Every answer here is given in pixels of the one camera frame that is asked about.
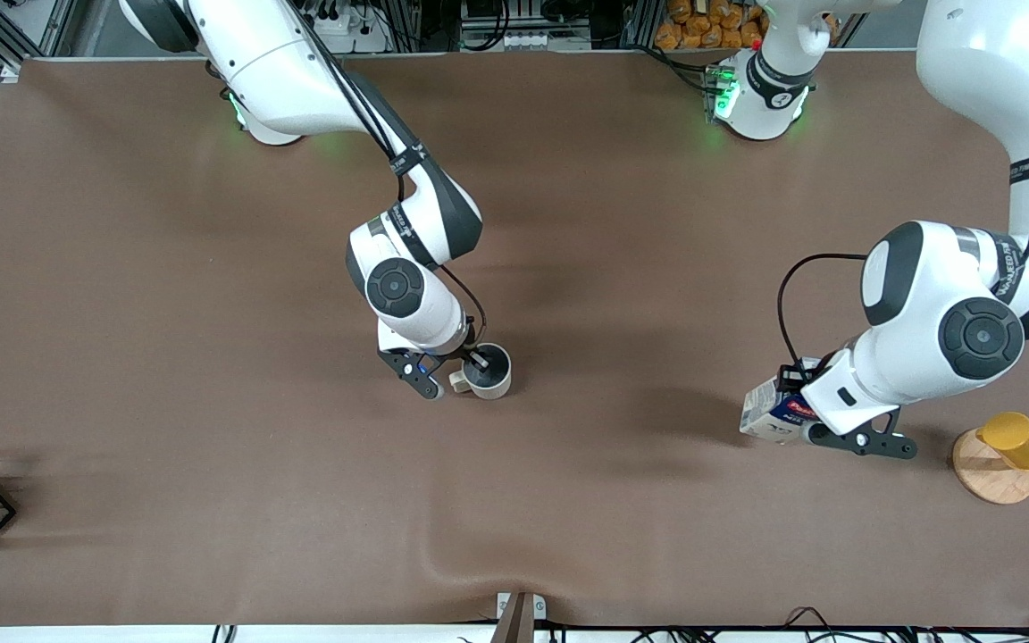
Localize grey cup with handle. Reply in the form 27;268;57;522
448;343;514;401

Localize blue white milk carton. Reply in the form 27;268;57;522
740;374;824;447

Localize yellow plastic cup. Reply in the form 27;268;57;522
976;411;1029;472

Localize brown table mat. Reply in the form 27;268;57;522
0;52;1029;628

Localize metal table clamp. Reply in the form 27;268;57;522
494;591;548;643

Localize white power strip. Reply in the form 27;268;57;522
311;0;392;56
498;30;593;52

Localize bag of brown bread rolls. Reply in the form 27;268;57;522
654;0;772;52

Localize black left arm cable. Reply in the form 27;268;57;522
776;0;1029;369

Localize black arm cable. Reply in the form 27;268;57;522
287;0;489;351
776;0;1029;369

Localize black floor cables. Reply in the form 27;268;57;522
778;607;1029;643

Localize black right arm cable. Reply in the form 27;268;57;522
287;0;489;351

